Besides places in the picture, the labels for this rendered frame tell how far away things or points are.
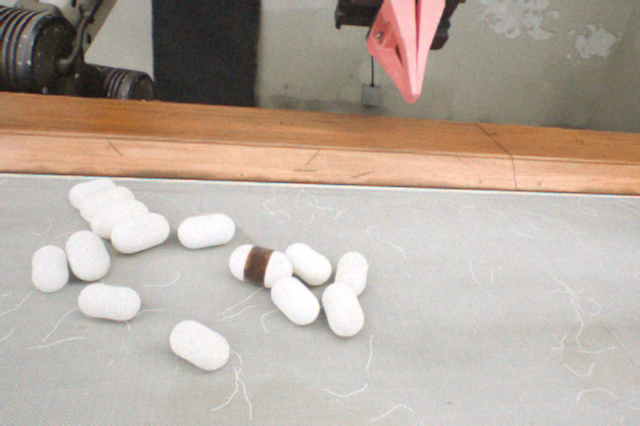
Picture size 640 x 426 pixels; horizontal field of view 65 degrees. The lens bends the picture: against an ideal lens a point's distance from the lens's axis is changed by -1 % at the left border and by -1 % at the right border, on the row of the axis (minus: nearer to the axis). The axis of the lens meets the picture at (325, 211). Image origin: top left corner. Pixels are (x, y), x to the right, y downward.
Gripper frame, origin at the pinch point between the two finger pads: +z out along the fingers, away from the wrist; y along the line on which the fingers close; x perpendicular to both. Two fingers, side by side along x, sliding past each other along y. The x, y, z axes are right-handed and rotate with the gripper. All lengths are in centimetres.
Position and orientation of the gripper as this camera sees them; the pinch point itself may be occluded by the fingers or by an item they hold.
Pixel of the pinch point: (412, 89)
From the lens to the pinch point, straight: 41.5
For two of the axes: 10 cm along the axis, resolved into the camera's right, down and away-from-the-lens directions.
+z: 0.6, 9.4, -3.3
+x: -1.9, 3.3, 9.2
